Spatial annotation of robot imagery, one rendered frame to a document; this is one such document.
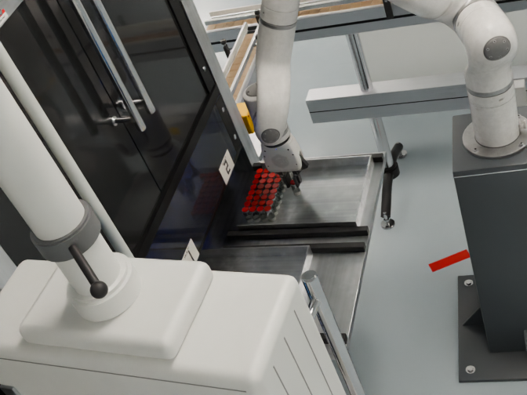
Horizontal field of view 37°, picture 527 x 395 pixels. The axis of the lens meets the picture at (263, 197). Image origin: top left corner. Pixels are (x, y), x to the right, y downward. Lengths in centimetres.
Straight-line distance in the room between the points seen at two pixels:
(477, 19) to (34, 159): 128
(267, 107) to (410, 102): 126
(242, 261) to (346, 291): 32
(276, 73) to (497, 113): 60
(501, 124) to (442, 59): 154
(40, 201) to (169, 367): 27
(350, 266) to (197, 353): 99
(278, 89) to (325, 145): 191
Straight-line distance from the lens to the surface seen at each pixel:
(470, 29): 197
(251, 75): 269
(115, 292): 107
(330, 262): 200
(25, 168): 95
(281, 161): 211
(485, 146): 222
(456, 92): 304
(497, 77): 207
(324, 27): 291
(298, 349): 109
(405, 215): 333
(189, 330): 107
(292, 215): 216
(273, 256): 207
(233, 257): 212
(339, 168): 226
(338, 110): 316
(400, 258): 317
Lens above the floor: 231
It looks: 39 degrees down
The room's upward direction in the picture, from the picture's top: 23 degrees counter-clockwise
